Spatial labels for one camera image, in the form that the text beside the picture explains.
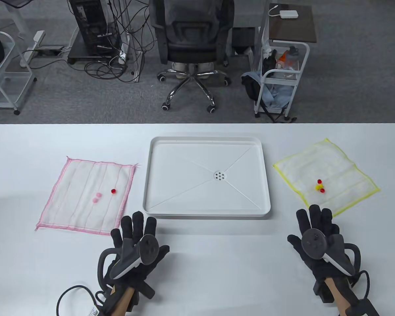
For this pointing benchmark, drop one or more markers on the person's right hand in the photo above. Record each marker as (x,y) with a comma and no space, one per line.
(316,219)

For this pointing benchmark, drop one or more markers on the person's left hand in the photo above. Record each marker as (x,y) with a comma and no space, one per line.
(131,227)

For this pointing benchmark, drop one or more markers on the yellow-edged white dish cloth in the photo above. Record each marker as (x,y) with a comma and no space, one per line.
(342,171)

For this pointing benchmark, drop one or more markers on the pink-edged white dish cloth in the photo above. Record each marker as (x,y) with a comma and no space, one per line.
(79,197)

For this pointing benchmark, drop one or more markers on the person's right forearm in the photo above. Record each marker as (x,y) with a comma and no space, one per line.
(335,293)

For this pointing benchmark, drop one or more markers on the person's left forearm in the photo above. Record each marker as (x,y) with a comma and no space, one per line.
(123,302)

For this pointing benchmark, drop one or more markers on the blue cloth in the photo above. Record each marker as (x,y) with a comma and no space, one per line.
(273,95)

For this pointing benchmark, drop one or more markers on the grey white hand controller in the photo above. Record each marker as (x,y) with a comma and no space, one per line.
(148,248)
(312,245)

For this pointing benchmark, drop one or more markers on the white rectangular tray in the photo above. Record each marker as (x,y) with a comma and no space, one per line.
(184,171)

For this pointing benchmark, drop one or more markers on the black labelled wrist module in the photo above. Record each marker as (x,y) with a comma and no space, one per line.
(365,307)
(102,310)

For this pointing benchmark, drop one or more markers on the white cart with bottles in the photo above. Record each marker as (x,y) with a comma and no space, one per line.
(294,92)

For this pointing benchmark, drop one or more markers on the orange bottle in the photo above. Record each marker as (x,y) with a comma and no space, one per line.
(282,59)

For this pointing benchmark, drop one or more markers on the white shoe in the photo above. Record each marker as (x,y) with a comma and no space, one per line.
(179,69)
(206,68)

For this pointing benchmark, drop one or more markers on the clear bottle with grey cap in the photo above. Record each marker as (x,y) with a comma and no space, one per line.
(293,54)

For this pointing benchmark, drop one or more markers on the white power strip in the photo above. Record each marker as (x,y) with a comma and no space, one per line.
(122,54)

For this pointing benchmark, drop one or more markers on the black wheeled platform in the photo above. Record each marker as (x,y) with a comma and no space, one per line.
(79,56)

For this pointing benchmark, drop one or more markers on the brown side table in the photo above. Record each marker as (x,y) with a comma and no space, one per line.
(293,29)

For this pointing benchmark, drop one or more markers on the black box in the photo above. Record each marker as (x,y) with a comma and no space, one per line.
(243,38)

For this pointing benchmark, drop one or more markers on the dark floor socket box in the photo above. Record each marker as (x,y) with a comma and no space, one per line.
(49,50)

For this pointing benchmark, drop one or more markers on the white cart with black bag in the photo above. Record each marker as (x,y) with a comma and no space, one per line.
(16,67)

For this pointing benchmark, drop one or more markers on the black mesh office chair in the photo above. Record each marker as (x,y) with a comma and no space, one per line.
(191,36)

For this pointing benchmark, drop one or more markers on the black computer tower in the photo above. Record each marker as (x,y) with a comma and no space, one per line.
(92,26)

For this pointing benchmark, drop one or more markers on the white desk foot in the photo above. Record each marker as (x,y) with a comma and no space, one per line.
(33,46)

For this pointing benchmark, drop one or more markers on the small white box device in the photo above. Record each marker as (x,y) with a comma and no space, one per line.
(289,14)

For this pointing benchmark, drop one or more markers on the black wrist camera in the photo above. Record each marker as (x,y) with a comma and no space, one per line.
(322,291)
(146,290)

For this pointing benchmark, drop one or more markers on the white desk leg frame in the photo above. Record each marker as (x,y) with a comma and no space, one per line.
(129,33)

